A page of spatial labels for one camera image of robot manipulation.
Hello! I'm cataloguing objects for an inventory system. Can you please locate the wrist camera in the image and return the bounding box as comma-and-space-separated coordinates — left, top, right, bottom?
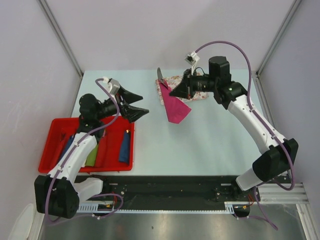
102, 77, 121, 96
185, 51, 200, 70

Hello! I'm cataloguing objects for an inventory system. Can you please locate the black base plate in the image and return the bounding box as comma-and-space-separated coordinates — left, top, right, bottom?
74, 174, 292, 210

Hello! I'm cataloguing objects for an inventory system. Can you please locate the silver knife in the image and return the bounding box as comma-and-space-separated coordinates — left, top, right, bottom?
156, 67, 168, 89

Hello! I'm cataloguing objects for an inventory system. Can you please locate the white cable duct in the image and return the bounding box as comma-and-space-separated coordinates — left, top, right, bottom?
77, 203, 235, 215

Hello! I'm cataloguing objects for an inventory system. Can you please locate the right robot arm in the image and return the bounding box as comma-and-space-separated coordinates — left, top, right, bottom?
170, 52, 299, 201

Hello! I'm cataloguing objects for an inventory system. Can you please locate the red plastic bin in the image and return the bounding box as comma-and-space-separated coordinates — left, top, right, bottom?
38, 116, 135, 174

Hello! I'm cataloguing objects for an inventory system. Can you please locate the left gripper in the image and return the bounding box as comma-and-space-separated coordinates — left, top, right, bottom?
95, 85, 149, 123

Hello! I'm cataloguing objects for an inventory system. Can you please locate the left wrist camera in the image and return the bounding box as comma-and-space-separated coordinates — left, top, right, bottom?
102, 77, 121, 96

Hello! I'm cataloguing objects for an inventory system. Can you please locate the aluminium rail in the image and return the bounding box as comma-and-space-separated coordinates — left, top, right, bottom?
257, 183, 309, 205

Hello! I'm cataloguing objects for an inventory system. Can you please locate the blue napkin roll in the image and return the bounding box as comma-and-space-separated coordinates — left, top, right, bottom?
118, 129, 131, 165
59, 135, 74, 159

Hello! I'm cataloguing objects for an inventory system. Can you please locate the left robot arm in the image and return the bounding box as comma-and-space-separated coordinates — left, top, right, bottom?
34, 82, 149, 219

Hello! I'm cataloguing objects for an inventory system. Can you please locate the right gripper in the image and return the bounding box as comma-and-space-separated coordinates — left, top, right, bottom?
169, 68, 217, 100

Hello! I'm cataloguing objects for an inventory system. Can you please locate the pink paper napkin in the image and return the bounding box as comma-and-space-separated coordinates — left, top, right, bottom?
159, 83, 191, 124

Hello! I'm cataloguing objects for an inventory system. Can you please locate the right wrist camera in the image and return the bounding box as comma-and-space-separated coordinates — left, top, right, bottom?
185, 51, 200, 70

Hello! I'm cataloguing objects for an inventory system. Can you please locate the green napkin roll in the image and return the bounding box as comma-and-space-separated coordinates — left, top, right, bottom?
84, 145, 99, 167

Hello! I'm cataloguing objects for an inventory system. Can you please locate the floral tray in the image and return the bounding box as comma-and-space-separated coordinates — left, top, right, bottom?
155, 75, 209, 106

